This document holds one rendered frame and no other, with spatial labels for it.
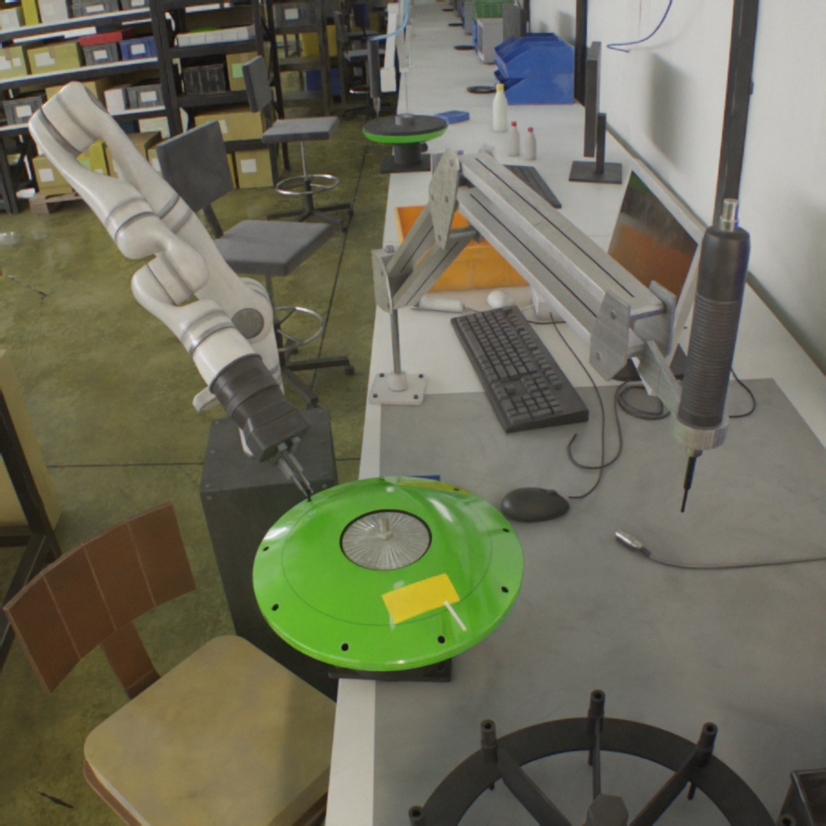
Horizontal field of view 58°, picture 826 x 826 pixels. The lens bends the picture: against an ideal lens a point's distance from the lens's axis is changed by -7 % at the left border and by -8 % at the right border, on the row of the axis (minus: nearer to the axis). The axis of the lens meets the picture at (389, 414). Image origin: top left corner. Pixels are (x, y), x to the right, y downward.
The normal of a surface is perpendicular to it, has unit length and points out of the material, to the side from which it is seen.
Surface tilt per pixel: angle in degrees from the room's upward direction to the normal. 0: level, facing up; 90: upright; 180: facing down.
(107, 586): 90
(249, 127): 90
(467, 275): 94
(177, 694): 0
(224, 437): 0
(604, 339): 90
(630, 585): 0
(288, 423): 35
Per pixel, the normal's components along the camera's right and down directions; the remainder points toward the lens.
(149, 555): 0.54, 0.43
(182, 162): 0.93, 0.05
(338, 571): -0.16, -0.78
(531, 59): -0.03, 0.54
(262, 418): 0.31, -0.52
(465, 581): 0.18, -0.72
